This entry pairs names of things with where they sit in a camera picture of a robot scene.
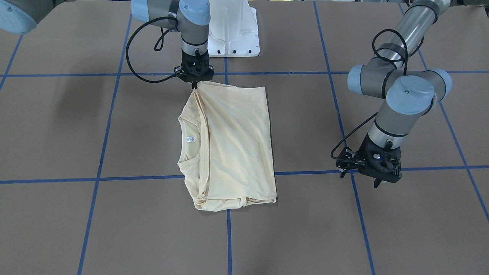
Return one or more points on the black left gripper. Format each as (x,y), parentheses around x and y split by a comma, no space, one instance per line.
(366,148)

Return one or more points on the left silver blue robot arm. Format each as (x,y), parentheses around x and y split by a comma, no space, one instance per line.
(407,95)

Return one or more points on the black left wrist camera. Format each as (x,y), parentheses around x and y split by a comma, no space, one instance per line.
(348,160)

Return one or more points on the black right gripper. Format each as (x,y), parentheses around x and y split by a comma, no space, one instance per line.
(195,83)

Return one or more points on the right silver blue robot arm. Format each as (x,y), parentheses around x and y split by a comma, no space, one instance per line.
(190,18)

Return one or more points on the beige long-sleeve printed shirt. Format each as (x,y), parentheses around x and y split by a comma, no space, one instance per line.
(226,154)

